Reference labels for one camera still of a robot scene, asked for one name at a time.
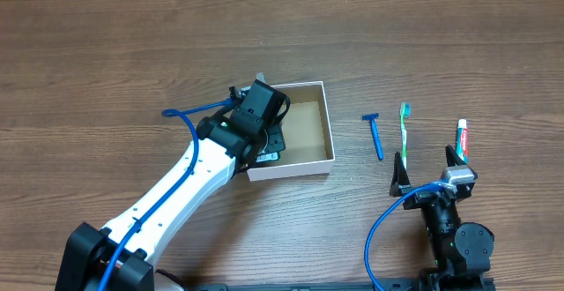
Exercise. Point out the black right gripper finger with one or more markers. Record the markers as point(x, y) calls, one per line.
point(400, 183)
point(452, 158)

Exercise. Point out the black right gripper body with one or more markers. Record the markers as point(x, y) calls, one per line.
point(428, 196)

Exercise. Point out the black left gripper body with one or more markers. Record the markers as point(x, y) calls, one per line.
point(273, 142)

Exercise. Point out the green white soap packet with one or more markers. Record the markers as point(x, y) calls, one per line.
point(267, 157)

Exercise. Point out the clear green-labelled bottle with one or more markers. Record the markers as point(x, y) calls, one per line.
point(260, 77)

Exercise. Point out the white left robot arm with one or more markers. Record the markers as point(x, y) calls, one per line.
point(123, 254)

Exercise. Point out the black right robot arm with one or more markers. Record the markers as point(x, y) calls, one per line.
point(462, 250)

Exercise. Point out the white red toothpaste tube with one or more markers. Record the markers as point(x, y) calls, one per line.
point(461, 140)

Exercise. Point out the white cardboard box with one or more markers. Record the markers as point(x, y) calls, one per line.
point(307, 133)

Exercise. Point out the green white toothbrush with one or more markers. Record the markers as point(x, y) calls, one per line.
point(404, 112)

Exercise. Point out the blue disposable razor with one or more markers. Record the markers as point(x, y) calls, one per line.
point(371, 118)

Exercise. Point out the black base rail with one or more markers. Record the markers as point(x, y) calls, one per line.
point(304, 287)

